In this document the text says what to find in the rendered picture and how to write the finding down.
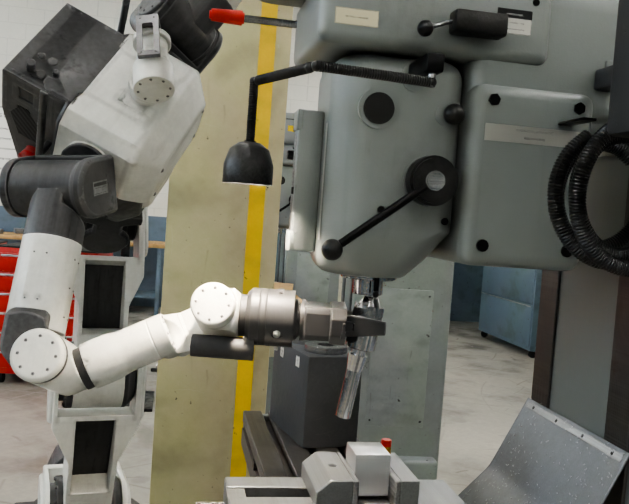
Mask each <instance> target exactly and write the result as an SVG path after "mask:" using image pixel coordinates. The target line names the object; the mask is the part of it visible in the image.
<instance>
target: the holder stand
mask: <svg viewBox="0 0 629 504"><path fill-rule="evenodd" d="M347 347H348V346H346V345H332V344H329V343H328V342H325V341H312V340H303V341H299V336H298V337H297V338H296V339H295V340H292V347H291V348H290V347H278V350H277V351H276V350H274V361H273V375H272V389H271V404H270V419H271V420H272V421H273V422H275V423H276V424H277V425H278V426H279V427H280V428H281V429H282V430H283V431H284V432H285V433H286V434H288V435H289V436H290V437H291V438H292V439H293V440H294V441H295V442H296V443H297V444H298V445H299V446H301V447H302V448H323V447H343V446H347V442H356V440H357V427H358V414H359V401H360V388H361V376H360V380H359V384H358V388H357V393H356V397H355V401H354V405H353V409H352V413H351V417H350V419H343V418H340V417H337V416H338V415H335V414H336V410H337V405H338V401H339V397H340V393H341V389H342V385H343V381H344V377H345V372H346V368H347V357H348V351H349V350H347Z"/></svg>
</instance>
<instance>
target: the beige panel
mask: <svg viewBox="0 0 629 504"><path fill-rule="evenodd" d="M293 8H294V7H291V6H283V5H275V4H269V3H265V2H262V1H259V0H242V1H241V2H240V3H239V5H238V7H237V8H236V9H235V10H243V12H244V13H245V15H252V16H261V17H269V18H277V19H286V20H293ZM219 31H220V33H221V34H222V35H223V42H222V46H221V48H220V50H219V52H218V54H217V55H216V56H215V57H214V59H213V60H212V61H211V62H210V63H209V64H208V65H207V67H206V68H205V69H204V70H203V71H202V72H201V73H200V78H201V83H202V88H203V93H204V98H205V103H206V105H205V108H204V112H203V115H202V118H201V121H200V124H199V127H198V130H197V132H196V134H195V137H194V138H193V139H192V141H191V143H190V144H189V146H188V147H187V149H186V150H185V152H184V153H183V155H182V156H181V158H180V159H179V161H178V162H177V164H176V165H175V167H174V168H173V171H172V173H171V175H170V177H169V188H168V204H167V220H166V236H165V252H164V268H163V285H162V301H161V314H162V315H167V314H174V313H181V312H183V311H186V310H188V309H190V308H191V307H190V302H191V298H192V295H193V293H194V292H195V291H196V289H198V288H199V287H200V286H202V285H204V284H206V283H211V282H216V283H220V284H223V285H225V286H226V287H227V288H235V289H236V290H238V291H239V292H240V293H241V295H242V294H248V293H249V291H250V290H252V289H253V288H267V289H274V280H275V266H276V252H277V237H278V223H279V209H280V194H281V180H282V166H283V151H284V137H285V123H286V108H287V94H288V80H289V78H288V79H284V80H279V81H275V82H271V83H266V84H262V85H259V86H258V87H259V88H258V93H257V94H258V98H257V99H258V100H257V101H258V102H257V112H256V113H257V114H256V118H257V119H256V124H255V125H256V126H255V127H256V128H255V130H256V131H255V132H256V133H255V138H254V139H255V140H254V141H256V142H257V143H261V144H262V145H263V146H265V147H266V148H267V149H268V150H269V151H270V154H271V159H272V163H273V167H274V168H273V183H272V186H257V185H243V184H232V183H224V182H222V177H223V163H224V160H225V158H226V155H227V153H228V150H229V148H230V147H232V146H233V145H235V144H236V143H238V142H242V141H244V140H246V136H247V135H246V131H247V130H246V129H247V117H248V116H247V115H248V111H247V110H248V105H249V104H248V103H249V102H248V100H249V99H248V98H249V97H248V96H249V91H250V90H249V86H250V85H249V84H250V82H249V80H250V78H251V77H253V76H257V75H261V74H264V73H268V72H272V71H276V70H280V69H284V68H288V67H289V65H290V51H291V37H292V28H288V27H279V26H271V25H262V24H254V23H245V22H244V24H242V26H239V25H233V24H227V23H224V24H223V25H222V26H221V27H220V28H219ZM269 352H270V346H264V345H254V355H253V361H248V360H235V359H221V358H208V357H195V356H190V354H189V355H187V356H184V357H180V356H177V357H175V358H171V359H165V358H163V359H161V360H158V365H157V382H156V398H155V414H154V430H153V446H152V462H151V478H150V495H149V504H195V503H196V502H223V494H224V479H225V477H250V475H249V471H248V468H247V464H246V460H245V456H244V453H243V449H242V445H241V437H242V428H243V411H244V410H247V411H261V412H262V414H265V409H266V395H267V381H268V366H269Z"/></svg>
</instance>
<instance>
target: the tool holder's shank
mask: <svg viewBox="0 0 629 504"><path fill-rule="evenodd" d="M365 354H366V352H363V351H359V350H355V349H351V351H348V357H347V368H346V372H345V377H344V381H343V385H342V389H341V393H340V397H339V401H338V405H337V410H336V414H335V415H338V416H337V417H340V418H343V419H350V417H351V413H352V409H353V405H354V401H355V397H356V393H357V388H358V384H359V380H360V376H361V372H362V370H363V367H364V365H365V362H366V360H367V357H368V356H367V355H365Z"/></svg>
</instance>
